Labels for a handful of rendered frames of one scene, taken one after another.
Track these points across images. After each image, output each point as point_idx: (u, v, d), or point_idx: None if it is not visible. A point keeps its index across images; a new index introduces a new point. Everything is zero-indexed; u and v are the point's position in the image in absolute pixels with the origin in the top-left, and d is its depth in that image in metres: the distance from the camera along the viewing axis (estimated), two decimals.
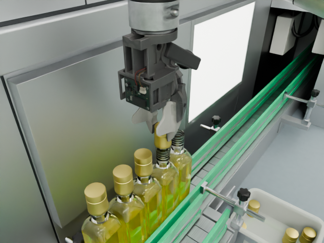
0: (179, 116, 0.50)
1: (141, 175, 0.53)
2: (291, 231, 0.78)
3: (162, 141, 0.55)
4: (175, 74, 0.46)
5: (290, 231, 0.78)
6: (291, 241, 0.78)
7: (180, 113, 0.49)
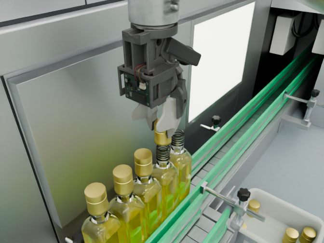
0: (179, 113, 0.49)
1: (141, 175, 0.53)
2: (291, 231, 0.78)
3: (162, 139, 0.54)
4: (175, 69, 0.46)
5: (290, 231, 0.78)
6: (291, 241, 0.78)
7: (180, 109, 0.49)
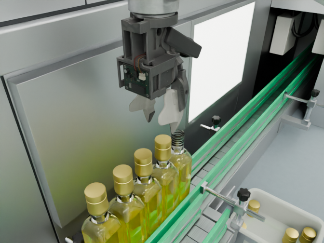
0: (181, 104, 0.48)
1: (141, 175, 0.53)
2: (291, 231, 0.78)
3: (162, 155, 0.56)
4: (175, 60, 0.45)
5: (290, 231, 0.78)
6: (291, 241, 0.78)
7: (182, 101, 0.48)
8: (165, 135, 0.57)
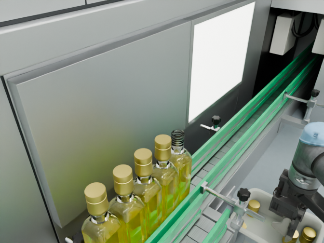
0: (289, 233, 0.73)
1: (141, 175, 0.53)
2: None
3: (162, 155, 0.56)
4: (298, 210, 0.70)
5: None
6: (291, 241, 0.78)
7: (290, 232, 0.73)
8: (165, 135, 0.57)
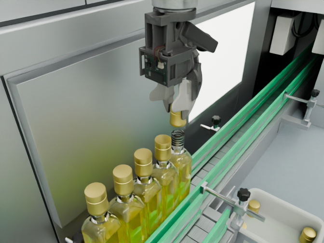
0: (194, 94, 0.53)
1: (141, 175, 0.53)
2: None
3: (162, 155, 0.56)
4: (192, 53, 0.49)
5: None
6: None
7: (195, 91, 0.52)
8: (165, 135, 0.57)
